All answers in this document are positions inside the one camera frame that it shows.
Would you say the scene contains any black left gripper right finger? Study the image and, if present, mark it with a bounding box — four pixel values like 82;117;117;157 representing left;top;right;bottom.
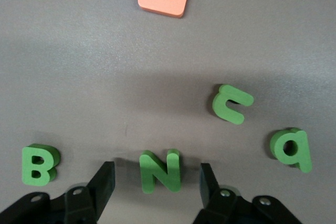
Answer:
193;163;302;224

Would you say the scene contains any green foam lowercase letter n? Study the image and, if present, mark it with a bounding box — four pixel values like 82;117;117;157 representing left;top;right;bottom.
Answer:
212;84;255;125

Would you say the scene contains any green foam capital letter B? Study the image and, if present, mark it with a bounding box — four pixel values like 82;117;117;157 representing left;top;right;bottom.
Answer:
21;143;61;186

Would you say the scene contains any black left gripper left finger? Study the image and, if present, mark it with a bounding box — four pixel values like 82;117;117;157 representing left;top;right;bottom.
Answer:
0;161;116;224

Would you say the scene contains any green foam capital letter N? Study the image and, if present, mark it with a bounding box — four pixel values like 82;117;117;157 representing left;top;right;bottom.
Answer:
139;149;182;195

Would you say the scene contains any green foam lowercase letter a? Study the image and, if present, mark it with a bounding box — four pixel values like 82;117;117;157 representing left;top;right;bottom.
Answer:
270;127;313;174

